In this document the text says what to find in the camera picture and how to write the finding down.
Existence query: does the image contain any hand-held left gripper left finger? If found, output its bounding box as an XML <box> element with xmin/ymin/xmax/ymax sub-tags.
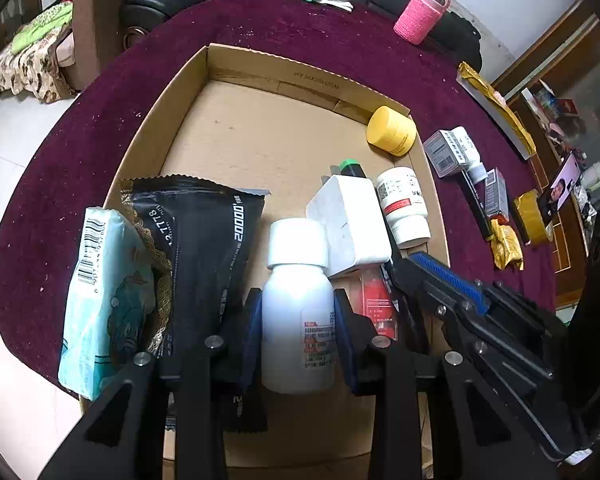
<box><xmin>39</xmin><ymin>287</ymin><xmax>266</xmax><ymax>480</ymax></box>

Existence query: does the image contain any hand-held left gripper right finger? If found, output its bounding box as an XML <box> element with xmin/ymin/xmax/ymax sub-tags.
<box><xmin>332</xmin><ymin>287</ymin><xmax>571</xmax><ymax>480</ymax></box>

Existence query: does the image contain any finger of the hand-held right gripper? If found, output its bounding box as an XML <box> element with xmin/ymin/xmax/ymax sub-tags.
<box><xmin>380</xmin><ymin>257</ymin><xmax>556</xmax><ymax>381</ymax></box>
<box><xmin>409</xmin><ymin>252</ymin><xmax>568</xmax><ymax>341</ymax></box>

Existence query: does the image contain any white plastic bottle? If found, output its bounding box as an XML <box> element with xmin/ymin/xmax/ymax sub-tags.
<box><xmin>261</xmin><ymin>217</ymin><xmax>337</xmax><ymax>395</ymax></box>

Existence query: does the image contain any brown cardboard box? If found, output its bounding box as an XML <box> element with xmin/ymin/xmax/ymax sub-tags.
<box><xmin>80</xmin><ymin>44</ymin><xmax>448</xmax><ymax>480</ymax></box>

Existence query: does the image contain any red flat packet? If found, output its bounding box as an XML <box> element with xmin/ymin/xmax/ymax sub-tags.
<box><xmin>359</xmin><ymin>267</ymin><xmax>398</xmax><ymax>341</ymax></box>

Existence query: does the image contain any wooden cabinet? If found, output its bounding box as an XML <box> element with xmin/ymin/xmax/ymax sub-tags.
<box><xmin>490</xmin><ymin>0</ymin><xmax>600</xmax><ymax>311</ymax></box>

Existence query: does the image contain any gold foil packet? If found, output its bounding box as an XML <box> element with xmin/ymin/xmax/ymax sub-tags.
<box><xmin>490</xmin><ymin>217</ymin><xmax>525</xmax><ymax>272</ymax></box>

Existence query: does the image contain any white pill bottle red label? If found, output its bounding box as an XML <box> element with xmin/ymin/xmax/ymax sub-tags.
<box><xmin>376</xmin><ymin>166</ymin><xmax>432</xmax><ymax>249</ymax></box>

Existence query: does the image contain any white power adapter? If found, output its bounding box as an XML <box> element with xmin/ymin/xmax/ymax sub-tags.
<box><xmin>306</xmin><ymin>174</ymin><xmax>393</xmax><ymax>278</ymax></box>

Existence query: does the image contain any dark small carton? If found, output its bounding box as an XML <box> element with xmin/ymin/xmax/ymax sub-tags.
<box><xmin>484</xmin><ymin>167</ymin><xmax>510</xmax><ymax>221</ymax></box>

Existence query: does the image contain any gold tape roll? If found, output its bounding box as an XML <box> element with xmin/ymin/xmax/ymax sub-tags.
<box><xmin>512</xmin><ymin>189</ymin><xmax>553</xmax><ymax>247</ymax></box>

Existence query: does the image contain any black snack packet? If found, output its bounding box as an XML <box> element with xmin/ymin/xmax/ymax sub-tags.
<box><xmin>120</xmin><ymin>174</ymin><xmax>272</xmax><ymax>433</ymax></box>

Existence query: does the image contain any grey small carton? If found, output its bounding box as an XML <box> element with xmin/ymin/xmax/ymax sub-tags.
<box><xmin>422</xmin><ymin>129</ymin><xmax>472</xmax><ymax>178</ymax></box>

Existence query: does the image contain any smartphone with lit screen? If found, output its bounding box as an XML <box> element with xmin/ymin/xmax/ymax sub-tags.
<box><xmin>536</xmin><ymin>151</ymin><xmax>582</xmax><ymax>225</ymax></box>

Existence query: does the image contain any black item with green cap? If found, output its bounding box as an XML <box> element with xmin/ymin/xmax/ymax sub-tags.
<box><xmin>330</xmin><ymin>158</ymin><xmax>368</xmax><ymax>181</ymax></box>

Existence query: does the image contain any small white bottle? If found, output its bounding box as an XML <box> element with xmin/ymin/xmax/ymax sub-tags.
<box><xmin>452</xmin><ymin>126</ymin><xmax>488</xmax><ymax>184</ymax></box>

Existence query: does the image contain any yellow round jar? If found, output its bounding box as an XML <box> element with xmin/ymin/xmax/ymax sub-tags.
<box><xmin>366</xmin><ymin>106</ymin><xmax>417</xmax><ymax>157</ymax></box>

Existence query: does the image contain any light blue tissue pack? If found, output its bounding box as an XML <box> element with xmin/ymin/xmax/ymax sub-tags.
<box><xmin>57</xmin><ymin>206</ymin><xmax>156</xmax><ymax>401</ymax></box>

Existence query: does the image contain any long yellow box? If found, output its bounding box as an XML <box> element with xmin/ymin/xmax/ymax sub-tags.
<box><xmin>456</xmin><ymin>61</ymin><xmax>537</xmax><ymax>161</ymax></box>

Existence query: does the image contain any pile of assorted clutter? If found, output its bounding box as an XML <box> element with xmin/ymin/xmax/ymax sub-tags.
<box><xmin>522</xmin><ymin>85</ymin><xmax>600</xmax><ymax>221</ymax></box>

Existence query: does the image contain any pink knit-sleeved bottle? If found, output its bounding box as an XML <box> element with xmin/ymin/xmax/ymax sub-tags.
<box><xmin>393</xmin><ymin>0</ymin><xmax>452</xmax><ymax>45</ymax></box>

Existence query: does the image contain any floral patterned blanket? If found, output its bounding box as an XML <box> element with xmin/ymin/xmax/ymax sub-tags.
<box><xmin>0</xmin><ymin>27</ymin><xmax>77</xmax><ymax>104</ymax></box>

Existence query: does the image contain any black leather sofa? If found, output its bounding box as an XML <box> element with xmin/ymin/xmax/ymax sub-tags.
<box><xmin>122</xmin><ymin>0</ymin><xmax>482</xmax><ymax>73</ymax></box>

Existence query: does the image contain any brown armchair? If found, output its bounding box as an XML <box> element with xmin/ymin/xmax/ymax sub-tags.
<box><xmin>66</xmin><ymin>0</ymin><xmax>131</xmax><ymax>92</ymax></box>

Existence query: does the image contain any green cloth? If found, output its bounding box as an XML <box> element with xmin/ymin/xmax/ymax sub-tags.
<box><xmin>11</xmin><ymin>2</ymin><xmax>75</xmax><ymax>55</ymax></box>

